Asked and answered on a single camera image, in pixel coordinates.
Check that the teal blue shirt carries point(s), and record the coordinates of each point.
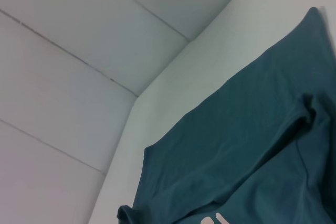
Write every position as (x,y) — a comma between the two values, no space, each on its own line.
(236,142)

